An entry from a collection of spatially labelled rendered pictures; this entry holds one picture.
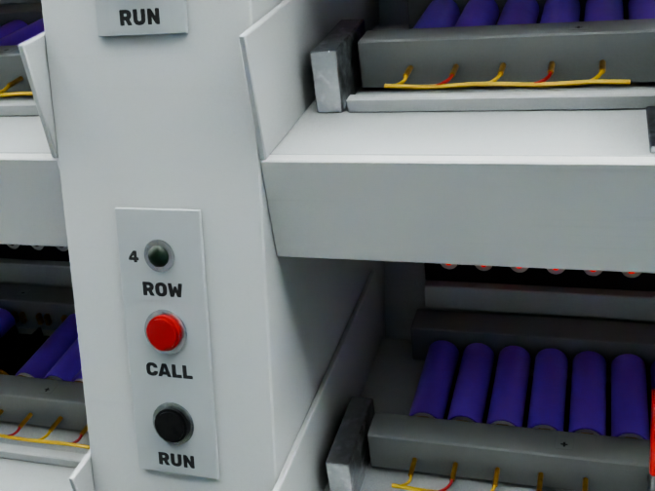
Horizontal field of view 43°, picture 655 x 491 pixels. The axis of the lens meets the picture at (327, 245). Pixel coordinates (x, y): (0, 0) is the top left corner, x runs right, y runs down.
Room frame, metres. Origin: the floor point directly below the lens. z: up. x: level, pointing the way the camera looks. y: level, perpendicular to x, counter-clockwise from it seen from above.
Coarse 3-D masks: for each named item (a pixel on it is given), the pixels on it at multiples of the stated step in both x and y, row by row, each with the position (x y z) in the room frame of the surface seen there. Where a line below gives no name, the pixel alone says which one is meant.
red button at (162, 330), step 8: (152, 320) 0.34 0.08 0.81; (160, 320) 0.34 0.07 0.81; (168, 320) 0.34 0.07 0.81; (152, 328) 0.34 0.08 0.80; (160, 328) 0.34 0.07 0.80; (168, 328) 0.34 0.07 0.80; (176, 328) 0.34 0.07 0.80; (152, 336) 0.34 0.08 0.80; (160, 336) 0.34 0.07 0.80; (168, 336) 0.34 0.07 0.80; (176, 336) 0.34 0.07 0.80; (152, 344) 0.34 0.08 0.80; (160, 344) 0.34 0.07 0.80; (168, 344) 0.34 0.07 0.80; (176, 344) 0.34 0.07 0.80
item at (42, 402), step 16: (0, 384) 0.46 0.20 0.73; (16, 384) 0.46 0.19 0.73; (32, 384) 0.46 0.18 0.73; (48, 384) 0.46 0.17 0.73; (64, 384) 0.46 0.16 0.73; (80, 384) 0.45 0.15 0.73; (0, 400) 0.46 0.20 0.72; (16, 400) 0.45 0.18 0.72; (32, 400) 0.45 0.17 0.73; (48, 400) 0.44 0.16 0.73; (64, 400) 0.44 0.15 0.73; (80, 400) 0.44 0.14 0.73; (0, 416) 0.46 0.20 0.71; (16, 416) 0.46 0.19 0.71; (32, 416) 0.45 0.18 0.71; (48, 416) 0.45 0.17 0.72; (64, 416) 0.44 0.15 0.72; (80, 416) 0.44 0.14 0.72; (16, 432) 0.44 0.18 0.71; (48, 432) 0.43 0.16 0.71
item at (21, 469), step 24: (0, 264) 0.58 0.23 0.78; (24, 264) 0.57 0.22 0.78; (48, 264) 0.57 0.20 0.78; (0, 432) 0.46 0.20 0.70; (24, 432) 0.45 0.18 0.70; (72, 432) 0.45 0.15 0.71; (0, 480) 0.42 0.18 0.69; (24, 480) 0.41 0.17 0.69; (48, 480) 0.41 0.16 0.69; (72, 480) 0.35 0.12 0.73
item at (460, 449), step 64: (448, 320) 0.47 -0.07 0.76; (512, 320) 0.46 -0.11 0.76; (576, 320) 0.46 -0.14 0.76; (640, 320) 0.45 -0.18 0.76; (384, 384) 0.46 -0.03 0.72; (448, 384) 0.43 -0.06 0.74; (512, 384) 0.41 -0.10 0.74; (576, 384) 0.41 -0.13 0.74; (640, 384) 0.40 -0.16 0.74; (320, 448) 0.38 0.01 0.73; (384, 448) 0.38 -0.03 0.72; (448, 448) 0.37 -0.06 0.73; (512, 448) 0.36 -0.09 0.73; (576, 448) 0.36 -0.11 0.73; (640, 448) 0.35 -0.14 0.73
